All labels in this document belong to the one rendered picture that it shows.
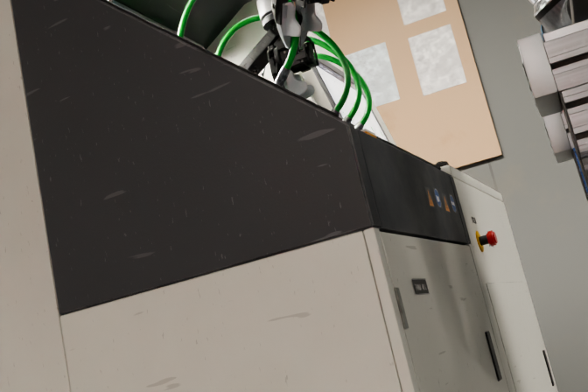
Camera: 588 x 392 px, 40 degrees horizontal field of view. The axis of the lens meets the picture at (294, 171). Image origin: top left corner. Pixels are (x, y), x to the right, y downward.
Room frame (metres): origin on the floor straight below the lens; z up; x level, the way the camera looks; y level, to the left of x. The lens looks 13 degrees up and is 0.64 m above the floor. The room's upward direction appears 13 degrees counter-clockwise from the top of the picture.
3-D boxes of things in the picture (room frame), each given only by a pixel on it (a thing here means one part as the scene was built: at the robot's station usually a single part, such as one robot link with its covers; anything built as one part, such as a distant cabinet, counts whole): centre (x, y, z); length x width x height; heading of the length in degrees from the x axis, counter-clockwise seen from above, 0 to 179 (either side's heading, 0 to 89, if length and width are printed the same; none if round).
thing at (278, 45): (1.54, -0.05, 1.25); 0.09 x 0.08 x 0.12; 69
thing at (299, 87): (1.53, -0.04, 1.14); 0.06 x 0.03 x 0.09; 69
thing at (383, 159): (1.48, -0.20, 0.87); 0.62 x 0.04 x 0.16; 158
